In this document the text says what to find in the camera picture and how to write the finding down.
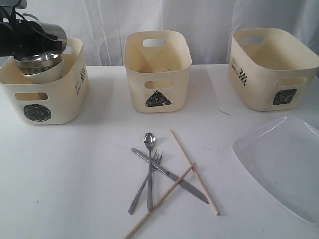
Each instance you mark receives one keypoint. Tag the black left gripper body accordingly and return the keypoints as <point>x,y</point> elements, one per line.
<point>8,16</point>

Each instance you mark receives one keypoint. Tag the steel bowl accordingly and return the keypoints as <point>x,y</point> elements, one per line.
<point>35,64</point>

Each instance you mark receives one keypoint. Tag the white ceramic bowl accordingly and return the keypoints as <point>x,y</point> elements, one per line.
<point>50,75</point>

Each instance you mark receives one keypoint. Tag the steel spoon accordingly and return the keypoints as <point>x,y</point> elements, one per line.
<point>149,142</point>

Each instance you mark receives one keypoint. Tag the wooden chopstick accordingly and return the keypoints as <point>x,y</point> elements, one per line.
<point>159,203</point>
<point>198,177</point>

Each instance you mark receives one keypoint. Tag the steel table knife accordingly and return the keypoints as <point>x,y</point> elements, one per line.
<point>184,184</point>

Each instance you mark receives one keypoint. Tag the steel mug with folding handle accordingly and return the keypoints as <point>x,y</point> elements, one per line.
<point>37,37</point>

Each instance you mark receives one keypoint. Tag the cream bin with circle mark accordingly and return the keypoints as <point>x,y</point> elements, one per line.
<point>47,103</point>

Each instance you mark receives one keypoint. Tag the white curtain backdrop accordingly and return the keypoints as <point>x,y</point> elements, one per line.
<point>207,25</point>

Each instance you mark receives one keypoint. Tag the cream bin with triangle mark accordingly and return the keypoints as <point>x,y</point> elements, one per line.
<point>157,67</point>

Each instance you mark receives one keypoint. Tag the steel fork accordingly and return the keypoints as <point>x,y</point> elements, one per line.
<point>142,184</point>

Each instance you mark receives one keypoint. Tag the cream bin with square mark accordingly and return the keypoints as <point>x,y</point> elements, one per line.
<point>270,69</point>

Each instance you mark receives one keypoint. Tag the white square plate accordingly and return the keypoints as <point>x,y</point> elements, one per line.
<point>283,157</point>

